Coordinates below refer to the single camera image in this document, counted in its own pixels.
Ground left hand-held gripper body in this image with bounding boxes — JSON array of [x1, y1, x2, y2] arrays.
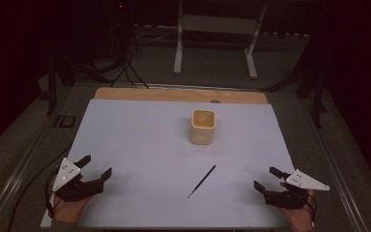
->
[[51, 157, 105, 203]]

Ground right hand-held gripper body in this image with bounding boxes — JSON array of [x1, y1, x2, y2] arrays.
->
[[264, 168, 330, 211]]

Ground thin black brush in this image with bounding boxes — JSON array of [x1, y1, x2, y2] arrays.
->
[[186, 164, 217, 199]]

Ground beige square cup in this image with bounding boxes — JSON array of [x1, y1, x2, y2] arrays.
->
[[188, 109, 216, 146]]

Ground person's right hand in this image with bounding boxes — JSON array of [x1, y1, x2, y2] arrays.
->
[[276, 189, 317, 232]]

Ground person's left hand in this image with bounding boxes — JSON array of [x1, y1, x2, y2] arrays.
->
[[51, 192, 93, 225]]

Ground white table mat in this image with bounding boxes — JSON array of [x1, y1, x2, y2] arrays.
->
[[40, 98, 315, 229]]

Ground black stand leg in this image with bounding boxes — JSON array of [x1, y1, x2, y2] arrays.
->
[[46, 54, 76, 117], [298, 71, 328, 130]]

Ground white metal stand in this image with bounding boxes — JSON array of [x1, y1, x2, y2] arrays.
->
[[173, 0, 269, 80]]

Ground right hand-held gripper cable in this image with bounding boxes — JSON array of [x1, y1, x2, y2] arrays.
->
[[305, 192, 319, 224]]

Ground hand-held gripper cable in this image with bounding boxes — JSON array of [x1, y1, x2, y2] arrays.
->
[[305, 192, 319, 224], [43, 173, 58, 218]]

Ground left hand-held gripper cable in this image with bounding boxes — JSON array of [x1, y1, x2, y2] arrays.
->
[[43, 173, 58, 218]]

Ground long black floor cable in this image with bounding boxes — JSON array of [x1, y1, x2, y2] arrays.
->
[[8, 144, 73, 232]]

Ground bundle of black cables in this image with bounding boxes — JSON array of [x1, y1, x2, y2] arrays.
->
[[76, 32, 150, 89]]

